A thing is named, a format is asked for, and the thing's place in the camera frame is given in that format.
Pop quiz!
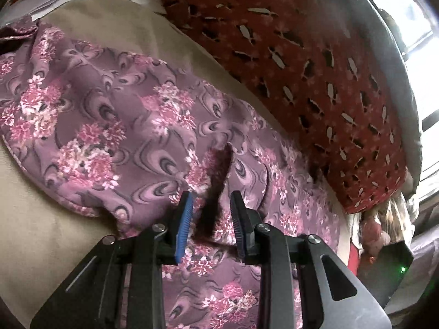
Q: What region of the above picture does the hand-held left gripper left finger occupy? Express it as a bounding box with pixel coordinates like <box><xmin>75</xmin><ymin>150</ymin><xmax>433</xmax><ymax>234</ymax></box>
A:
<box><xmin>29</xmin><ymin>191</ymin><xmax>194</xmax><ymax>329</ymax></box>

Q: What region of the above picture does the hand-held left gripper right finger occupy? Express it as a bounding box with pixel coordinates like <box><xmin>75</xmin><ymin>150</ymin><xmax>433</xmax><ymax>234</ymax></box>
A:
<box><xmin>229</xmin><ymin>191</ymin><xmax>393</xmax><ymax>329</ymax></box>

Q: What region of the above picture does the purple floral garment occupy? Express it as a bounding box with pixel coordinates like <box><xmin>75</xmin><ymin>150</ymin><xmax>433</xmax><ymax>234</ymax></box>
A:
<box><xmin>0</xmin><ymin>19</ymin><xmax>344</xmax><ymax>329</ymax></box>

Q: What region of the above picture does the pink soft toy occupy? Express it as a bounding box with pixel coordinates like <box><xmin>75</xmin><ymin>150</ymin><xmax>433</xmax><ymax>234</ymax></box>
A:
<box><xmin>360</xmin><ymin>219</ymin><xmax>392</xmax><ymax>259</ymax></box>

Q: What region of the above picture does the pale crumpled plastic bag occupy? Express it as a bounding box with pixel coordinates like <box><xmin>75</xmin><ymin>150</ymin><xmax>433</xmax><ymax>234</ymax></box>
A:
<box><xmin>357</xmin><ymin>192</ymin><xmax>417</xmax><ymax>247</ymax></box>

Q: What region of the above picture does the red patterned blanket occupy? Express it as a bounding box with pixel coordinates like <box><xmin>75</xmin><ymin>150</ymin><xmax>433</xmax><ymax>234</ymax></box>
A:
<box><xmin>151</xmin><ymin>0</ymin><xmax>409</xmax><ymax>215</ymax></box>

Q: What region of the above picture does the window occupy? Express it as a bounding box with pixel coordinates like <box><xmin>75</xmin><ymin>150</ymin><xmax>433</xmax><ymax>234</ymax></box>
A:
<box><xmin>394</xmin><ymin>0</ymin><xmax>439</xmax><ymax>209</ymax></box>

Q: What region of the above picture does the beige bed sheet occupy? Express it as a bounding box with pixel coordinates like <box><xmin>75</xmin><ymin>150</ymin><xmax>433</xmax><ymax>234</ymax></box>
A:
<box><xmin>0</xmin><ymin>0</ymin><xmax>350</xmax><ymax>328</ymax></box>

